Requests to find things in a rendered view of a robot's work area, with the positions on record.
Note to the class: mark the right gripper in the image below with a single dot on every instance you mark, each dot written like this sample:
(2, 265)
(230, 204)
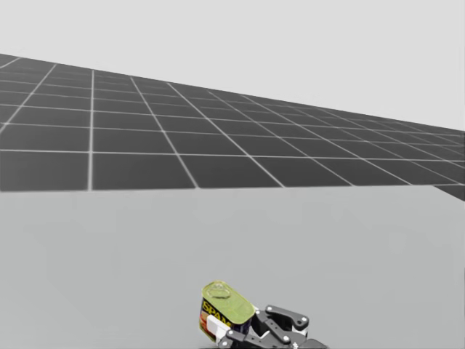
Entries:
(307, 344)

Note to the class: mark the green and blue rectangular can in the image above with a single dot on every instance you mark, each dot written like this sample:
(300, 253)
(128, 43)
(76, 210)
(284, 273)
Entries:
(227, 301)

